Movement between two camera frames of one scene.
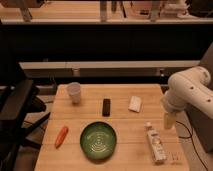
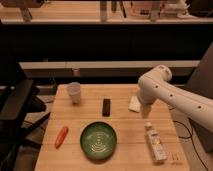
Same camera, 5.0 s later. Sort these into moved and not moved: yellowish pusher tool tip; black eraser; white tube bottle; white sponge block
Moved: yellowish pusher tool tip
Not moved: white sponge block; white tube bottle; black eraser
